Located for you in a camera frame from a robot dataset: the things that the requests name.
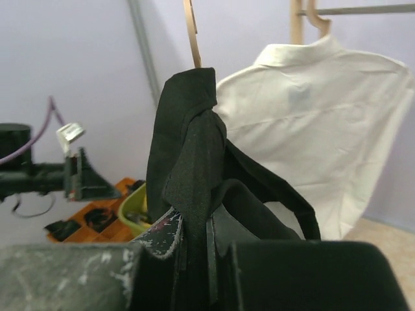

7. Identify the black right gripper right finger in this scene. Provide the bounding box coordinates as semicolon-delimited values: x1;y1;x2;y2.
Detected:
207;179;411;311

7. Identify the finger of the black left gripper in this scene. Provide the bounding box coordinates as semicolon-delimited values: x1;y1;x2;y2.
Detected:
64;147;122;202

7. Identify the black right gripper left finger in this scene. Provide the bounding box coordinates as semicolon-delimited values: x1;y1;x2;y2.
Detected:
1;209;183;310

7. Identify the black garment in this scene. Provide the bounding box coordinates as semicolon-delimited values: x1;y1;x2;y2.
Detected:
145;67;322;242

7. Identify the beige wooden hanger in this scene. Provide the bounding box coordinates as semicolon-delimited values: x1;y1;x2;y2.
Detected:
305;0;331;38
183;0;202;68

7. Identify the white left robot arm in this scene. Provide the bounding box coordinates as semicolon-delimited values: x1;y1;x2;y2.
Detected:
1;123;122;202

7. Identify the black rolled belt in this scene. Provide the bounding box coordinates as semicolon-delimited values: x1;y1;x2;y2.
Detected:
44;220;81;242
84;208;117;233

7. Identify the black rolled belt front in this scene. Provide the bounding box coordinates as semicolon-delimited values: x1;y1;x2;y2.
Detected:
44;220;81;242

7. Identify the orange compartment tray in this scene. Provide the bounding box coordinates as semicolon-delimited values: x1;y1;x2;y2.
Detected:
44;178;144;243

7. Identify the green plastic basket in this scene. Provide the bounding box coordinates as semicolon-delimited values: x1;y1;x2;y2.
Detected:
117;180;152;238

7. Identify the cream white hanging garment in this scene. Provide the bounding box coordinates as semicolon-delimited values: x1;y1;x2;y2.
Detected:
215;35;414;240

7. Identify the metal hanging rod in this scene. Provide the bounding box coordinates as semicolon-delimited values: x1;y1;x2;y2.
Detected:
316;3;414;16

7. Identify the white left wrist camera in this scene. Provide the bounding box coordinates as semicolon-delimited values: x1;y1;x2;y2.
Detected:
56;122;86;156

